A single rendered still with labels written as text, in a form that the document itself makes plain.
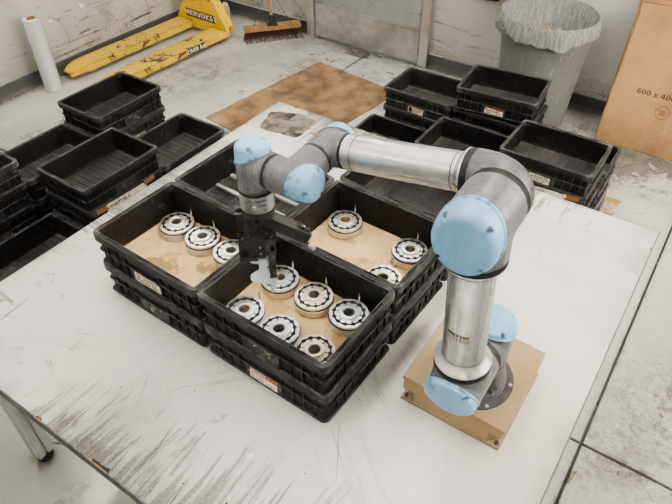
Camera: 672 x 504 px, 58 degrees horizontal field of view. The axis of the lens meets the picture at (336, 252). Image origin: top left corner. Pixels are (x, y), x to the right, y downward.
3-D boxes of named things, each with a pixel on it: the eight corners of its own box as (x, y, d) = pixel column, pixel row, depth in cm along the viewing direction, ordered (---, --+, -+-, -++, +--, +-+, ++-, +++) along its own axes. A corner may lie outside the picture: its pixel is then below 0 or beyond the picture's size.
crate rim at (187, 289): (273, 236, 169) (273, 229, 167) (195, 299, 151) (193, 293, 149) (173, 186, 186) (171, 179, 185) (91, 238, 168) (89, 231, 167)
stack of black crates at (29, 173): (81, 180, 320) (62, 122, 298) (120, 199, 308) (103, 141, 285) (13, 219, 296) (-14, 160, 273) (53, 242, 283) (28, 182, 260)
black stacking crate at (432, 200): (493, 207, 194) (500, 178, 187) (449, 258, 176) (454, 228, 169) (387, 166, 212) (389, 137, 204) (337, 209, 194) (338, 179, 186)
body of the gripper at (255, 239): (239, 245, 140) (233, 200, 133) (277, 241, 141) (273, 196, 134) (240, 265, 134) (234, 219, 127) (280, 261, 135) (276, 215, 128)
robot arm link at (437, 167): (555, 140, 104) (323, 108, 130) (531, 173, 98) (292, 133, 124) (551, 197, 111) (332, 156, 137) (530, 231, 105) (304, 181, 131)
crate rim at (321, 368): (397, 297, 152) (398, 290, 150) (325, 377, 134) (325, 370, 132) (273, 236, 169) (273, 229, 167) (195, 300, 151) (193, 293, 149)
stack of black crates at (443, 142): (506, 197, 309) (519, 139, 286) (481, 229, 290) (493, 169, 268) (435, 172, 326) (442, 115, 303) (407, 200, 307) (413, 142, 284)
